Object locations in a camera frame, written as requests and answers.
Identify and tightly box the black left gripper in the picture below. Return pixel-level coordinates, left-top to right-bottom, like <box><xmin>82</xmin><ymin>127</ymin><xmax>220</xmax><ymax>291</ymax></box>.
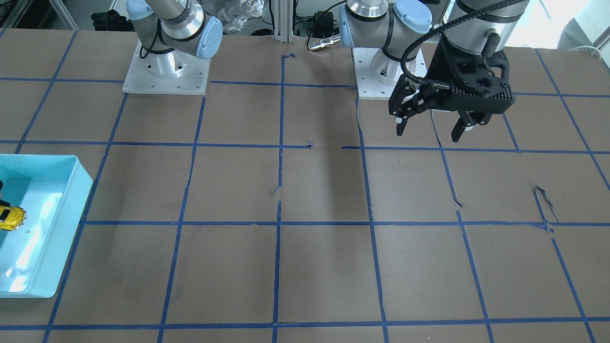
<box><xmin>388</xmin><ymin>74</ymin><xmax>475</xmax><ymax>143</ymax></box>

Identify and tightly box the yellow beetle toy car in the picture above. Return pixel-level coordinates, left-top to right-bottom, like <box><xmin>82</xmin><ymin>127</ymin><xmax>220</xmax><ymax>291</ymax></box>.
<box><xmin>0</xmin><ymin>205</ymin><xmax>27</xmax><ymax>232</ymax></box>

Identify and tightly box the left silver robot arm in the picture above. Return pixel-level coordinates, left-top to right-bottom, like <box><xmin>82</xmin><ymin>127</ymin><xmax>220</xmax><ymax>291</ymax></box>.
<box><xmin>339</xmin><ymin>0</ymin><xmax>528</xmax><ymax>142</ymax></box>

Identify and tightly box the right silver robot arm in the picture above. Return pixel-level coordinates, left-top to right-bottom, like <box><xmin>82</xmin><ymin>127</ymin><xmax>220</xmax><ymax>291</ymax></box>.
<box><xmin>126</xmin><ymin>0</ymin><xmax>223</xmax><ymax>80</ymax></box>

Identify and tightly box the black power adapter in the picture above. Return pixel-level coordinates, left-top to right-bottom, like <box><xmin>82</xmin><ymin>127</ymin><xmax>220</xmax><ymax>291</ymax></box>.
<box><xmin>312</xmin><ymin>10</ymin><xmax>334</xmax><ymax>38</ymax></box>

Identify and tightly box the light blue plastic bin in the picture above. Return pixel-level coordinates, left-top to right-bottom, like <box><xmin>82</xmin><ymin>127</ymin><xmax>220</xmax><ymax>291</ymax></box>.
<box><xmin>0</xmin><ymin>154</ymin><xmax>93</xmax><ymax>298</ymax></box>

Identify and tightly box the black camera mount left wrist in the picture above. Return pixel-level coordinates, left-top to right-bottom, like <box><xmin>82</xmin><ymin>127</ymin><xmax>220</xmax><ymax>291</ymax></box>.
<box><xmin>426</xmin><ymin>37</ymin><xmax>516</xmax><ymax>114</ymax></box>

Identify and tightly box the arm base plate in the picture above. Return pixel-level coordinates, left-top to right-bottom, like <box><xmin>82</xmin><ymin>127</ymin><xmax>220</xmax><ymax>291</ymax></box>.
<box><xmin>122</xmin><ymin>41</ymin><xmax>211</xmax><ymax>96</ymax></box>
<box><xmin>352</xmin><ymin>48</ymin><xmax>403</xmax><ymax>101</ymax></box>

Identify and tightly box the aluminium frame post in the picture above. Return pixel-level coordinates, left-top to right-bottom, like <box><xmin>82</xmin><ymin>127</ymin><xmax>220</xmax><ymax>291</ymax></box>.
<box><xmin>269</xmin><ymin>0</ymin><xmax>295</xmax><ymax>43</ymax></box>

